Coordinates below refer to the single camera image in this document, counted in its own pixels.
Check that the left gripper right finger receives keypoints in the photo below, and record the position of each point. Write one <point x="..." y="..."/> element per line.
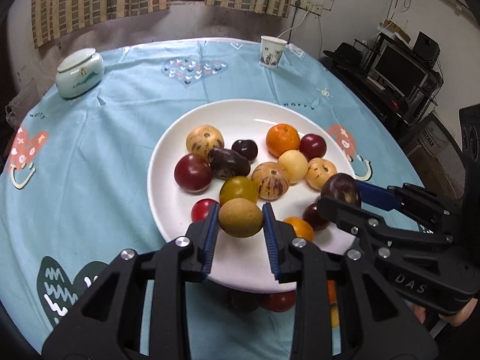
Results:
<point x="375" y="323"/>

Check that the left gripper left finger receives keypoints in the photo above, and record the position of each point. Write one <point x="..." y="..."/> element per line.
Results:
<point x="136" y="309"/>

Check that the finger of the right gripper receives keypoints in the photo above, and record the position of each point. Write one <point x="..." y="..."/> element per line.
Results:
<point x="371" y="227"/>
<point x="415" y="202"/>

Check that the small tan longan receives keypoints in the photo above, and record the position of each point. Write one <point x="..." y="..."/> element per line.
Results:
<point x="334" y="316"/>
<point x="240" y="218"/>

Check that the large orange mandarin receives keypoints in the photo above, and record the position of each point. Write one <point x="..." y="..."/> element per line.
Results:
<point x="332" y="295"/>

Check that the dark brown passion fruit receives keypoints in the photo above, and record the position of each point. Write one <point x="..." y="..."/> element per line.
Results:
<point x="342" y="187"/>

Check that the orange-yellow tomato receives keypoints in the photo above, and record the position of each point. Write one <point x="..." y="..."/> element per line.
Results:
<point x="302" y="228"/>

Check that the tan apple-shaped fruit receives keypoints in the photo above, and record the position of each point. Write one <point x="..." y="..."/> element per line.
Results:
<point x="319" y="171"/>

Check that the pale yellow pear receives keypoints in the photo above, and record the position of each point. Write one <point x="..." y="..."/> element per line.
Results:
<point x="295" y="164"/>

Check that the striped pepino melon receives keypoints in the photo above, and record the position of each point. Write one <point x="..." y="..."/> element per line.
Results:
<point x="202" y="139"/>
<point x="272" y="180"/>

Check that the red plum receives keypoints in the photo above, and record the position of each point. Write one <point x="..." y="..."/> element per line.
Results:
<point x="312" y="146"/>

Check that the small orange mandarin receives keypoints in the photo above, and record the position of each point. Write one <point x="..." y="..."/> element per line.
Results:
<point x="280" y="138"/>

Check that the yellow-green tomato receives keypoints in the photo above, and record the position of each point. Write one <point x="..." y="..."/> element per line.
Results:
<point x="238" y="187"/>

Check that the red cherry tomato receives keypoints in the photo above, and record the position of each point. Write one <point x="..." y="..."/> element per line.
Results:
<point x="201" y="209"/>

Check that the dark red-brown tomato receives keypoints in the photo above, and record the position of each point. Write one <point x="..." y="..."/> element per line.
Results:
<point x="193" y="174"/>

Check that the person right hand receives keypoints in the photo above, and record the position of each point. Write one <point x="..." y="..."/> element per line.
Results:
<point x="454" y="320"/>

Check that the black desk shelf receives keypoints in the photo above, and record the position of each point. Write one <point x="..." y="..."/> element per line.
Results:
<point x="355" y="60"/>

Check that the computer monitor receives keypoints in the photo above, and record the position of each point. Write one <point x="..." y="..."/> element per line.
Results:
<point x="398" y="69"/>

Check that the blue patterned tablecloth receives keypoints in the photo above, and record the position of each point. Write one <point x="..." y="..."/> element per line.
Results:
<point x="73" y="193"/>

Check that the printed paper cup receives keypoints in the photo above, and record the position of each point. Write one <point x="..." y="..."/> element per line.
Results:
<point x="271" y="50"/>

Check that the celadon lidded jar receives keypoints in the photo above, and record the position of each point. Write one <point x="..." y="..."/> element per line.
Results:
<point x="79" y="73"/>

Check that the wall power strip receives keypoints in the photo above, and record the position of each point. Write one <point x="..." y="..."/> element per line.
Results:
<point x="311" y="6"/>

